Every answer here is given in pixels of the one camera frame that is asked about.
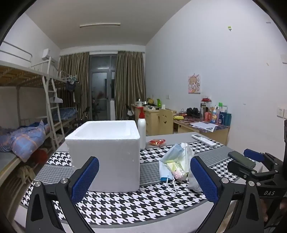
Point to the white wall socket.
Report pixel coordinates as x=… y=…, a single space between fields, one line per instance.
x=282 y=112

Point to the dark hanging clothes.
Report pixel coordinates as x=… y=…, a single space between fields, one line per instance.
x=71 y=87

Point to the white air conditioner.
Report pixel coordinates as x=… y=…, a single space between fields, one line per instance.
x=48 y=55

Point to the red snack packet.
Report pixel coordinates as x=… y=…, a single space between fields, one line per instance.
x=157 y=142

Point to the printed papers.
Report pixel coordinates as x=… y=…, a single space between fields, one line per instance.
x=204 y=126

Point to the glass balcony door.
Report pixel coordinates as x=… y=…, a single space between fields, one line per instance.
x=101 y=89

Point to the beige cloth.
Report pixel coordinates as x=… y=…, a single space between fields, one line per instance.
x=25 y=172

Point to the yellow cloth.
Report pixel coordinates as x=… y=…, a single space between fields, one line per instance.
x=172 y=167

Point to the white narrow panel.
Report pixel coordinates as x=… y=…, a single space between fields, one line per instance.
x=112 y=109

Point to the white metal bunk bed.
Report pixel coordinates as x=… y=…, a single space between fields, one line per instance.
x=13 y=74

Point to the white bed ladder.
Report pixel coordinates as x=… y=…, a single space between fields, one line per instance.
x=50 y=112

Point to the bunk bed with blue mattress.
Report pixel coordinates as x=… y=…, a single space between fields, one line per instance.
x=67 y=112

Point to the row of toiletry bottles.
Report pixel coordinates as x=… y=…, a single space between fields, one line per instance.
x=220 y=116

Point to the brown curtain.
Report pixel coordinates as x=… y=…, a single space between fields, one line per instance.
x=130 y=85
x=74 y=89

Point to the yellow black item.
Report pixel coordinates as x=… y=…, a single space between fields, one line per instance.
x=150 y=101

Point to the white foam box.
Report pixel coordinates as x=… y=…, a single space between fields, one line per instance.
x=107 y=161

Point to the black smartphone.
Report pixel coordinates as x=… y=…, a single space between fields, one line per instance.
x=242 y=158

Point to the cartoon wall poster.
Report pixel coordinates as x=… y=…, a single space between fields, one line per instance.
x=194 y=84

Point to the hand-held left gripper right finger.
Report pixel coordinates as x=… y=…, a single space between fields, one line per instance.
x=205 y=181

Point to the pink soft item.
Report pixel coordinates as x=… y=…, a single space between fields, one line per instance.
x=179 y=175

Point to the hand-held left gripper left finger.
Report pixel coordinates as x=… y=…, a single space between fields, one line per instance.
x=86 y=179

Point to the white pump bottle red top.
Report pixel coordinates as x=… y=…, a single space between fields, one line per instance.
x=141 y=132

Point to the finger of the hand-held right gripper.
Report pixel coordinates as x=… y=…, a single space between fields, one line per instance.
x=253 y=155
x=241 y=169

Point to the silver kettle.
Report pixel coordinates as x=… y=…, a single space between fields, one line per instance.
x=139 y=103

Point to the green bottle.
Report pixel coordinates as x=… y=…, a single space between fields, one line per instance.
x=158 y=104

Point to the wooden chair with smiley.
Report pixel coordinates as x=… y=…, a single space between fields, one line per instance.
x=166 y=122

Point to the blue plaid quilt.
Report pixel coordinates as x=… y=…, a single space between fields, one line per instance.
x=24 y=139

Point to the white plastic bag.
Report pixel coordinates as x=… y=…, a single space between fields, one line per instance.
x=188 y=156

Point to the houndstooth table mat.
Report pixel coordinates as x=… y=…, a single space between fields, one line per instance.
x=125 y=206

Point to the blue face mask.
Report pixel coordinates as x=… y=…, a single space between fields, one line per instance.
x=176 y=152
x=164 y=173

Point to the white remote control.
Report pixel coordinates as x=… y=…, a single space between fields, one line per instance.
x=204 y=140

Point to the person's right hand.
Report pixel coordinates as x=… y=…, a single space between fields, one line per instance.
x=265 y=210

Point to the wooden desk with patterned cover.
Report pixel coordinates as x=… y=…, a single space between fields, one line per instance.
x=201 y=132

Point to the ceiling light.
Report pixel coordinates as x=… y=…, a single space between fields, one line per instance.
x=99 y=24

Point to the wooden desk with drawers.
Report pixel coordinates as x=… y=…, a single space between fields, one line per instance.
x=152 y=121

